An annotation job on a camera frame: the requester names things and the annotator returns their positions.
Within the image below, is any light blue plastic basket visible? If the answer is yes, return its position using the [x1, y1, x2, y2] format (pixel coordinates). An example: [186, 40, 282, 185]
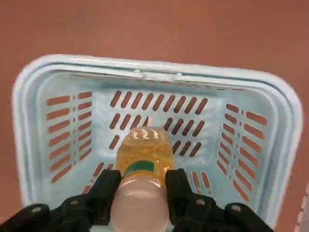
[12, 54, 304, 230]

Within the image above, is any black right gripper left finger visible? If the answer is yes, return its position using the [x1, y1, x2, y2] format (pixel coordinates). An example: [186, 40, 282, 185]
[0, 169, 122, 232]

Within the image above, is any yellow juice bottle white cap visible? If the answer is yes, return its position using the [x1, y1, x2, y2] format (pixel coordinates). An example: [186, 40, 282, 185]
[110, 126, 176, 232]

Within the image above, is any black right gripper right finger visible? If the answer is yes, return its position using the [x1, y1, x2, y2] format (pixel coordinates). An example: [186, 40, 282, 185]
[165, 168, 275, 232]

